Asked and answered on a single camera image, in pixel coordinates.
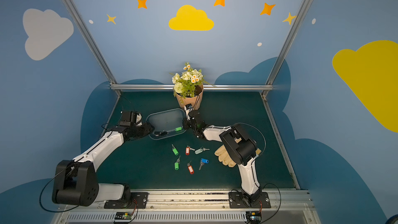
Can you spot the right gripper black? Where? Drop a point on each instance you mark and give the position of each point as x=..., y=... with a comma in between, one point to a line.
x=190, y=124

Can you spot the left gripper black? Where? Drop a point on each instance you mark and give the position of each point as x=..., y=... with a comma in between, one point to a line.
x=148, y=129

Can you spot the red tag key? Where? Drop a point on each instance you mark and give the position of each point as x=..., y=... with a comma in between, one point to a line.
x=190, y=168
x=189, y=150

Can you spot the light blue tag key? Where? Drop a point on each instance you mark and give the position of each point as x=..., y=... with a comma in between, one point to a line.
x=200, y=150

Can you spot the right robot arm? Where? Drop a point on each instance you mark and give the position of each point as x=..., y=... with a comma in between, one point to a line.
x=239, y=146

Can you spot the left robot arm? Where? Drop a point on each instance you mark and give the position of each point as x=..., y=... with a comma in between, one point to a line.
x=75, y=181

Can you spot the pink flower pot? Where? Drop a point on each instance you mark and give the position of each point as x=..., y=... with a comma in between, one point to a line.
x=194, y=101

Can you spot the white and green flowers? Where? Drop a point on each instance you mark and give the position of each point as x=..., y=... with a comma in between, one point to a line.
x=187, y=83

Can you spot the beige work glove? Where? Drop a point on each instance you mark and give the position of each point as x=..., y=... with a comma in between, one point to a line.
x=224, y=157

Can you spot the left circuit board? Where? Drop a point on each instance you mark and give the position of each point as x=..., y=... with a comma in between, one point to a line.
x=123, y=216

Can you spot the circuit board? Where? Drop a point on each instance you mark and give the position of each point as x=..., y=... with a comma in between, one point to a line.
x=123, y=216
x=253, y=217

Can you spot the right circuit board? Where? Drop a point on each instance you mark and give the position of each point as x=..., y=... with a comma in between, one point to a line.
x=253, y=217

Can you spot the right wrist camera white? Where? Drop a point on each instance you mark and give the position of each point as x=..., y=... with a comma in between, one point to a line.
x=188, y=108

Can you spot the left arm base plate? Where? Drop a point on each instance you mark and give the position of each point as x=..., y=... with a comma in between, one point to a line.
x=135, y=200

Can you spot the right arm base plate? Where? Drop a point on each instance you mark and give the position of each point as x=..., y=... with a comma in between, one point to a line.
x=239, y=200

